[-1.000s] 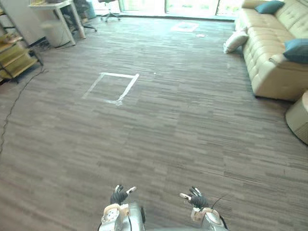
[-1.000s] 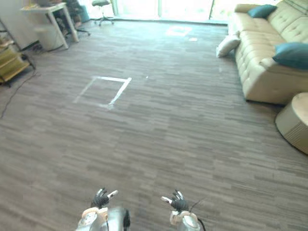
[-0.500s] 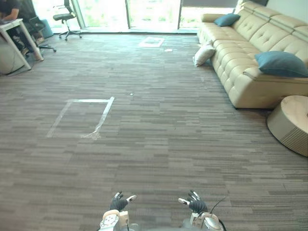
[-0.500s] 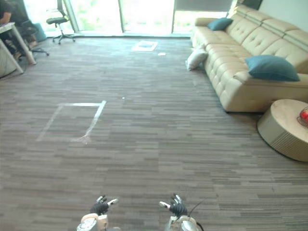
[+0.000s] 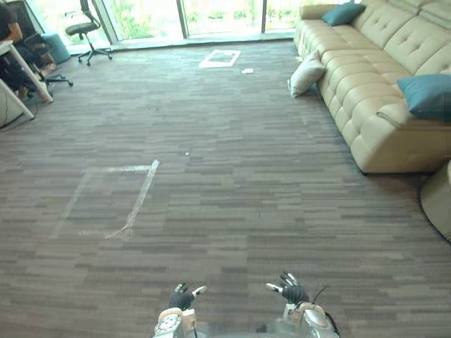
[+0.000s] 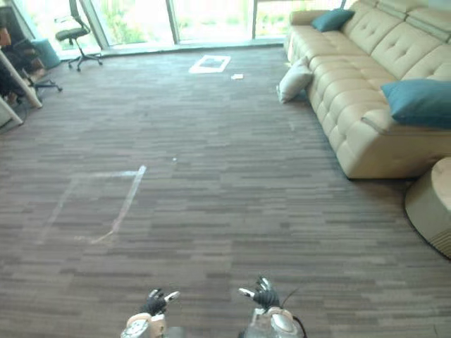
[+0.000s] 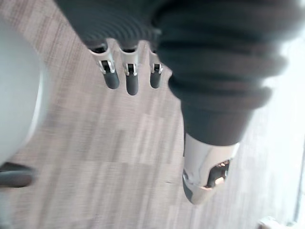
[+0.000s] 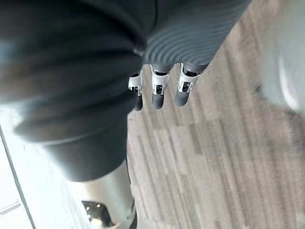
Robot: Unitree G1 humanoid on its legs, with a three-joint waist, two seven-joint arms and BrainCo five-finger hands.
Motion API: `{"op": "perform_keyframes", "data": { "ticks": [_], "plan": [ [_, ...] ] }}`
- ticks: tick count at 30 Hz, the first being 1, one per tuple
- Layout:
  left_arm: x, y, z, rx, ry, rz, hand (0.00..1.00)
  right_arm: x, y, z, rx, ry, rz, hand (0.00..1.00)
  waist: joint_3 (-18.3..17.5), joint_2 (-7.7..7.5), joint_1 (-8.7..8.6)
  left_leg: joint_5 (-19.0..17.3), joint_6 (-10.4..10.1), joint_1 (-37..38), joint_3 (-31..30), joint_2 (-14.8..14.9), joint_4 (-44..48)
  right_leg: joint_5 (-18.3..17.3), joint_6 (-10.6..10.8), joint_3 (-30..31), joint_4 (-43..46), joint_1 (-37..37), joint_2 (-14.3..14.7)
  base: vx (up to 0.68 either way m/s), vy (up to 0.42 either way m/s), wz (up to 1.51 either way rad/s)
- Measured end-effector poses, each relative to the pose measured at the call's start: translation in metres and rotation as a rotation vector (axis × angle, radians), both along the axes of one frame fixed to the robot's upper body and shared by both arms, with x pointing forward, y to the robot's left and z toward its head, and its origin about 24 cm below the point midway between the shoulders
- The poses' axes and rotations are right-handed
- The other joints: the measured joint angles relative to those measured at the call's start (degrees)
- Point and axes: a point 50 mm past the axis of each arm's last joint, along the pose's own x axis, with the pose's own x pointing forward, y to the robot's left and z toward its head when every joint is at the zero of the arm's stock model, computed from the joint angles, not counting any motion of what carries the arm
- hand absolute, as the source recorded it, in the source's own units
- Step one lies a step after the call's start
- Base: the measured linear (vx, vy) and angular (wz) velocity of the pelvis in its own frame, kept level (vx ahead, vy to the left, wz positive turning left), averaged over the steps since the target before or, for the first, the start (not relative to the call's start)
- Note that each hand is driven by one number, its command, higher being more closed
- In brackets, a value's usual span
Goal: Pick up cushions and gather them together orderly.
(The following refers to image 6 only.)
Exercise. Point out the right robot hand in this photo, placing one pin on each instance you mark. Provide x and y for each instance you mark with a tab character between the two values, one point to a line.
265	295

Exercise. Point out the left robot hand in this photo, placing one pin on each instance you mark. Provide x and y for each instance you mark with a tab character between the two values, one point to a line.
155	302

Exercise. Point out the round beige ottoman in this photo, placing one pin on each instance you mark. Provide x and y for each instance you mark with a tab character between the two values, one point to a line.
431	207

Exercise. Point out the beige cushion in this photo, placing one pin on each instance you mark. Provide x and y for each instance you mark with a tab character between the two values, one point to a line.
295	80

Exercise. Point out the small white paper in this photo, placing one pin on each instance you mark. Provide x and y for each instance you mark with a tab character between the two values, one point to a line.
237	76

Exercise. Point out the beige tufted leather sofa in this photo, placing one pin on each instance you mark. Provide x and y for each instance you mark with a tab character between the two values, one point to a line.
373	84

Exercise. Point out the white printed floor sheet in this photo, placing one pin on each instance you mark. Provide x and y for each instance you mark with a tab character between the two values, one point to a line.
210	64

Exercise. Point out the large teal cushion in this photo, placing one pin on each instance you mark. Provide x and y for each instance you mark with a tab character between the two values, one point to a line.
421	102

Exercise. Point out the white desk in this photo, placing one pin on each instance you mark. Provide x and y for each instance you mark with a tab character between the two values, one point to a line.
12	95

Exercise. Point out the black office chair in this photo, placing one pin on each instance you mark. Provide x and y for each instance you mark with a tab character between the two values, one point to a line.
35	77

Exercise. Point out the teal storage box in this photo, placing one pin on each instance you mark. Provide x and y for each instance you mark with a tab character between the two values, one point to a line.
46	53

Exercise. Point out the green mesh office chair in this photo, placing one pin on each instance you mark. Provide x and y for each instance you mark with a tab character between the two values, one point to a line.
75	33

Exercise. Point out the small teal cushion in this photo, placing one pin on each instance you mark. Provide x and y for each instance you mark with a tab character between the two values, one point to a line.
331	19

